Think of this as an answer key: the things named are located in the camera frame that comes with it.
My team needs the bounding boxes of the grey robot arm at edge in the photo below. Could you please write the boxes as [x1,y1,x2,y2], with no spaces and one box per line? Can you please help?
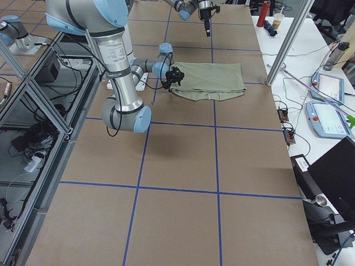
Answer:
[1,15,47,55]

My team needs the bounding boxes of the near teach pendant tablet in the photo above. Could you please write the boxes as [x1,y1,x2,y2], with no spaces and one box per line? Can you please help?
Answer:
[306,101,354,139]

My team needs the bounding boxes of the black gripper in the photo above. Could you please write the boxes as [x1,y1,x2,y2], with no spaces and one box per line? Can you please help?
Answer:
[200,8,212,37]
[163,66,185,92]

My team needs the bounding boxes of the olive green long-sleeve shirt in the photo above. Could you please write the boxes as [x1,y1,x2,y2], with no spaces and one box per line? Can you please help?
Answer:
[171,62,246,101]

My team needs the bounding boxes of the far teach pendant tablet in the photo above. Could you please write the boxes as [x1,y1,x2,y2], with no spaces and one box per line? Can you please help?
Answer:
[310,73,344,103]

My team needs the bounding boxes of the folded dark blue umbrella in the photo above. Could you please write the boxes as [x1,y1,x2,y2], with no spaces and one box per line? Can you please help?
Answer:
[263,20,277,37]

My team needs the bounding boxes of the black power box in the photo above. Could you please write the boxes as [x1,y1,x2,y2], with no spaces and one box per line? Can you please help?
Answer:
[34,53,60,83]

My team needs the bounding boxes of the iced coffee cup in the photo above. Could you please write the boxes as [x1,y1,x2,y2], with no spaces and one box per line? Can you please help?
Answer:
[272,7,285,30]

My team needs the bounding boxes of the reacher grabber stick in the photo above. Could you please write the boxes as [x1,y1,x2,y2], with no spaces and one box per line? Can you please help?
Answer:
[278,63,354,129]

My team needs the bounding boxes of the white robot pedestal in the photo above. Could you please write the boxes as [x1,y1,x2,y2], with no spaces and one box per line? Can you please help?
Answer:
[106,0,149,92]

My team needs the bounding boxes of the red water bottle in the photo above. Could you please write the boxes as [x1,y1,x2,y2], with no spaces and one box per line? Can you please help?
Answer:
[256,1,271,27]

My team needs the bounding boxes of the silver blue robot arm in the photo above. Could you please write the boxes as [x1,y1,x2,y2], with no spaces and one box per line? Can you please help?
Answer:
[46,1,184,133]
[164,0,215,37]

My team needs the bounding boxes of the aluminium frame post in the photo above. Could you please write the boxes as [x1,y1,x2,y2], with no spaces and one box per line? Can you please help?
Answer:
[266,0,314,86]

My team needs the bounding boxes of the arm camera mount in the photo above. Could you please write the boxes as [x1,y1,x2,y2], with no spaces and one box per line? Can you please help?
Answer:
[211,5,221,13]

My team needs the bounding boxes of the teach pendant tablet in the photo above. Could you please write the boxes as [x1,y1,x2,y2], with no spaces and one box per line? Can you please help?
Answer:
[306,101,354,139]
[310,73,344,103]

